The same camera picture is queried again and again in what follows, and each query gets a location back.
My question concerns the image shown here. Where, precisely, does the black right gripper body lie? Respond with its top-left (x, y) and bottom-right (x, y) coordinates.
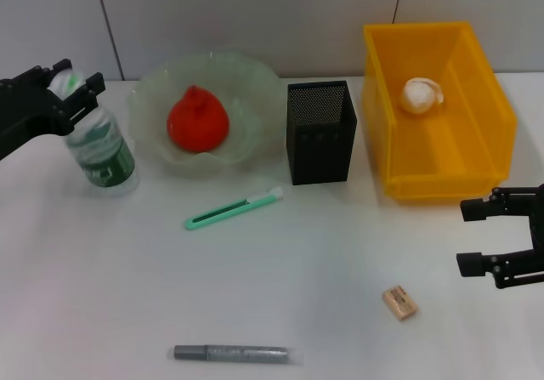
top-left (529, 183), bottom-right (544, 270)

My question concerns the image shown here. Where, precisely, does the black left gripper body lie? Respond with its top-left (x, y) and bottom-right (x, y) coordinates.
top-left (0, 63), bottom-right (71, 162)

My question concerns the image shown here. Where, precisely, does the clear green-label water bottle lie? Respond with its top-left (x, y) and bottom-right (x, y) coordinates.
top-left (48, 65), bottom-right (140, 198)

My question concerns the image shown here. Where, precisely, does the orange fruit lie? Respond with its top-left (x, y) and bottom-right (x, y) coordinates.
top-left (166, 85), bottom-right (231, 155)

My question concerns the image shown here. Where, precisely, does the white paper ball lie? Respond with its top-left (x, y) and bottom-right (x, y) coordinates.
top-left (399, 77), bottom-right (446, 116)

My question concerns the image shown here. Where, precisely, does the beige eraser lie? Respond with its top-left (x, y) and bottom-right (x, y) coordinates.
top-left (382, 284), bottom-right (420, 322)

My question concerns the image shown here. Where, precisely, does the green glass fruit plate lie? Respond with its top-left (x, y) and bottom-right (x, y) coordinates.
top-left (128, 50), bottom-right (284, 179)

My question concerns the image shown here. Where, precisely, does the black mesh pen holder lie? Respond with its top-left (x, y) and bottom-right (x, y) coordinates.
top-left (286, 80), bottom-right (360, 187)

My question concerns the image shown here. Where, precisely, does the green utility knife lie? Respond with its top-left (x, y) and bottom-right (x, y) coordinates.
top-left (184, 186), bottom-right (285, 231)

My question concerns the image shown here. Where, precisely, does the silver marker pen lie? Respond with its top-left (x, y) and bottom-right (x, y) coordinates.
top-left (173, 344), bottom-right (305, 366)

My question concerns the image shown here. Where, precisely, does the yellow plastic bin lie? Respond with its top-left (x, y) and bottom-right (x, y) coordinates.
top-left (362, 21), bottom-right (519, 205)

